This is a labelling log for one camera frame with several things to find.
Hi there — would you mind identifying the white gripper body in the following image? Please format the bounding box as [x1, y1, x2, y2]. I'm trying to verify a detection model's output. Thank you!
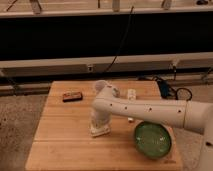
[91, 110, 110, 129]

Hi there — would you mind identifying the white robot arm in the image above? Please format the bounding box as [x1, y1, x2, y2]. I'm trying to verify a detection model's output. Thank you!
[90, 80, 213, 171]

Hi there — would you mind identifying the clear plastic cup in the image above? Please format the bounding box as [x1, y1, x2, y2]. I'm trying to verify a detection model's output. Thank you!
[93, 80, 108, 93]

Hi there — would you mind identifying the brown rectangular block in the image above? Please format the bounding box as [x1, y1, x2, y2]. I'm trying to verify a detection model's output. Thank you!
[62, 92, 83, 102]

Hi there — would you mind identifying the white tube bottle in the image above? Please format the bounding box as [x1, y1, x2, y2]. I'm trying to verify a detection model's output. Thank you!
[127, 89, 136, 123]

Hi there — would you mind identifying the wooden cutting board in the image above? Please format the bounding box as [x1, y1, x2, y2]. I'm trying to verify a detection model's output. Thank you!
[25, 81, 183, 171]

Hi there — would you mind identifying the green bowl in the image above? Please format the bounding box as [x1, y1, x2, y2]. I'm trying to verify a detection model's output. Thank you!
[134, 122, 172, 160]

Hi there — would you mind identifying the black hanging cable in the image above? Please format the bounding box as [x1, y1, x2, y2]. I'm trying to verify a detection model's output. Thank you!
[101, 5, 135, 74]

